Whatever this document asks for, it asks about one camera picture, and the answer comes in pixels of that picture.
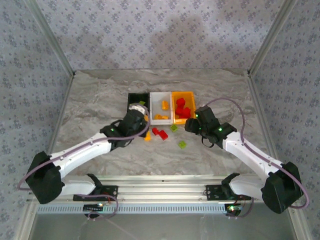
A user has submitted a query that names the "aluminium upright frame post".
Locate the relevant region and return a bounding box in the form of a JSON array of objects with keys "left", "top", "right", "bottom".
[
  {"left": 246, "top": 0, "right": 300, "bottom": 76},
  {"left": 23, "top": 0, "right": 76, "bottom": 76}
]

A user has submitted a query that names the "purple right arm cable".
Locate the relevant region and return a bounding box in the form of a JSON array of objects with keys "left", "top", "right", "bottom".
[{"left": 206, "top": 97, "right": 311, "bottom": 220}]

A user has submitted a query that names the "black plastic bin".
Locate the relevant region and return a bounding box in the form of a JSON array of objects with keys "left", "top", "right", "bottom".
[{"left": 127, "top": 92, "right": 151, "bottom": 117}]

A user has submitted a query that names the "aluminium side frame rail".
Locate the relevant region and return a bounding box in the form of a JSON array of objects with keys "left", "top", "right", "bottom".
[
  {"left": 246, "top": 71, "right": 283, "bottom": 166},
  {"left": 37, "top": 72, "right": 77, "bottom": 183}
]

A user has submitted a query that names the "aluminium frame leg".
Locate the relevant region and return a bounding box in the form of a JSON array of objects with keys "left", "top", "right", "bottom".
[
  {"left": 287, "top": 202, "right": 313, "bottom": 240},
  {"left": 13, "top": 201, "right": 38, "bottom": 240}
]

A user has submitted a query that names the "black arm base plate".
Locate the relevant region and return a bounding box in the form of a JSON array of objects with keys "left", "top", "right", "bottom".
[
  {"left": 205, "top": 184, "right": 252, "bottom": 201},
  {"left": 72, "top": 185, "right": 119, "bottom": 202}
]

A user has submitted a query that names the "black controller board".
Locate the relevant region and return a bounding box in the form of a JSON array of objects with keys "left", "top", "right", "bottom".
[
  {"left": 224, "top": 203, "right": 243, "bottom": 216},
  {"left": 83, "top": 203, "right": 105, "bottom": 212}
]

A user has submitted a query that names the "white plastic bin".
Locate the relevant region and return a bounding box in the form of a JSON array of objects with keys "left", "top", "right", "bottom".
[{"left": 149, "top": 91, "right": 174, "bottom": 126}]

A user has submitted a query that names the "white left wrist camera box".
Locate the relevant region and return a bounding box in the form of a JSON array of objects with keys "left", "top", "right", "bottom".
[{"left": 128, "top": 103, "right": 149, "bottom": 116}]

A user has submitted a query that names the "slotted grey cable duct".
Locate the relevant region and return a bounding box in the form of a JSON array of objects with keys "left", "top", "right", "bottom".
[{"left": 36, "top": 203, "right": 242, "bottom": 215}]

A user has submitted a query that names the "aluminium base beam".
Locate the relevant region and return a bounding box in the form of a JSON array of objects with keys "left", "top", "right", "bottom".
[{"left": 26, "top": 174, "right": 300, "bottom": 204}]

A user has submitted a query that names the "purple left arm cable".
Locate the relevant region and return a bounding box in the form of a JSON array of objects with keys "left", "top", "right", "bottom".
[{"left": 16, "top": 106, "right": 152, "bottom": 222}]

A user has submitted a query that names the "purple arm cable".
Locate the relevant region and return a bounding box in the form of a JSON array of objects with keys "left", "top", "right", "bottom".
[
  {"left": 16, "top": 106, "right": 152, "bottom": 222},
  {"left": 206, "top": 97, "right": 311, "bottom": 220}
]

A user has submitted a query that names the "yellow plastic bin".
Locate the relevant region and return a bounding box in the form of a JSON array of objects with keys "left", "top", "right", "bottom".
[{"left": 171, "top": 91, "right": 197, "bottom": 125}]

